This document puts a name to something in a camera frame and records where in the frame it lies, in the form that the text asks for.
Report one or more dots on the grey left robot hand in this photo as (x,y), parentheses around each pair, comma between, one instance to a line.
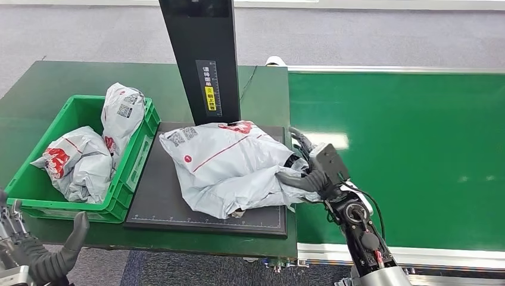
(47,264)

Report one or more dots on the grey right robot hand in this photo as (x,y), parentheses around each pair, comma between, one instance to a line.
(307,182)

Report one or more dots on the large grey courier package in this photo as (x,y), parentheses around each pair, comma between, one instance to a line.
(229,165)

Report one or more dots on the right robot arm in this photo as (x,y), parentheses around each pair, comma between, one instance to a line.
(363,237)

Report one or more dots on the crumpled grey package, red print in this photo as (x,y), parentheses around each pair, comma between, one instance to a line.
(79,165)

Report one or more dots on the black inbound scanner machine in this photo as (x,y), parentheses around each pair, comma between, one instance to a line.
(157,197)

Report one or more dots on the green conveyor belt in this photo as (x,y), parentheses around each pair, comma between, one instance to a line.
(453,158)

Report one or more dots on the tall grey package with QR codes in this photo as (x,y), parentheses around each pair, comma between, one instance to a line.
(123,118)

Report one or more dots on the small metal connector cluster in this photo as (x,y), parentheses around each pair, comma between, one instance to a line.
(282,263)

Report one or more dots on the green plastic crate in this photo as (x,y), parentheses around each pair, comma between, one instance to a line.
(130,173)

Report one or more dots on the small white round object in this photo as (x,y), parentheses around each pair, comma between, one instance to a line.
(275,60)

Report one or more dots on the black and yellow label sticker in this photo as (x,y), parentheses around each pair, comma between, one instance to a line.
(209,87)

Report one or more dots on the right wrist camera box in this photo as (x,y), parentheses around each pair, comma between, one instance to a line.
(329,162)

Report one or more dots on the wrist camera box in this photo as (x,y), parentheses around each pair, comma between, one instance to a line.
(15,277)
(329,162)

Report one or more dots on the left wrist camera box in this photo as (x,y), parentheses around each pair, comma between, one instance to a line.
(15,277)

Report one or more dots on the aluminium conveyor frame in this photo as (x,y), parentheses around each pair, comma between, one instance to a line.
(453,256)

